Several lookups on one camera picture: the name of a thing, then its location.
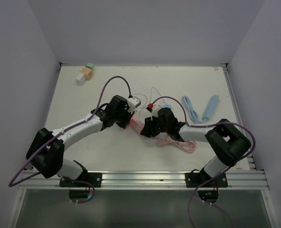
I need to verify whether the blue power strip cord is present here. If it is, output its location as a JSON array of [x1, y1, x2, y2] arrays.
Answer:
[[181, 95, 204, 126]]

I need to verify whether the tan plug cube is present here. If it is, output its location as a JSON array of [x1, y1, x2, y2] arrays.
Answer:
[[80, 67, 94, 80]]

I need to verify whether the pink power strip cord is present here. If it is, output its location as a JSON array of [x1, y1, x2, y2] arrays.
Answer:
[[156, 137, 197, 155]]

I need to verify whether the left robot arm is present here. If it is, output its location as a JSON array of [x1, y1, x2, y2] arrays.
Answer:
[[26, 95, 141, 187]]

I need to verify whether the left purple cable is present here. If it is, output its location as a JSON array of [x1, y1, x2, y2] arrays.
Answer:
[[8, 76, 134, 187]]

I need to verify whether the pink power strip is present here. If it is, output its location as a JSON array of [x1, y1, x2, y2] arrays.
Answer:
[[129, 117, 144, 133]]

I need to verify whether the white plug cube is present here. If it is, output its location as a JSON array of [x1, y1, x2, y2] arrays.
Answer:
[[75, 73, 85, 86]]

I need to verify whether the blue power strip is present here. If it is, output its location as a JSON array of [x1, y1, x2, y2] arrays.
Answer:
[[202, 95, 219, 122]]

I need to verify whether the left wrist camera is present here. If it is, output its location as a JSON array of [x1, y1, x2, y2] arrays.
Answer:
[[127, 97, 141, 113]]

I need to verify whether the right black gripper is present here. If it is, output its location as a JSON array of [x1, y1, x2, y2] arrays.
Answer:
[[141, 114, 170, 137]]

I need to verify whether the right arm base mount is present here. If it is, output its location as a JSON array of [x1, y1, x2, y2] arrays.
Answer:
[[185, 169, 228, 188]]

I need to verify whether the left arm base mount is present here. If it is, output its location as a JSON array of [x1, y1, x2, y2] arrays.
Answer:
[[59, 172, 103, 188]]

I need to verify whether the green plug cube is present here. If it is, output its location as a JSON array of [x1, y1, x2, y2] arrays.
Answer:
[[85, 63, 94, 69]]

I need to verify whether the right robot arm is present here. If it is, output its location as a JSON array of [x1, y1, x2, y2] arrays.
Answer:
[[140, 108, 251, 187]]

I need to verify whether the aluminium front rail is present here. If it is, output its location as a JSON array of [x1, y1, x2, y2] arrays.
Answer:
[[19, 171, 269, 190]]

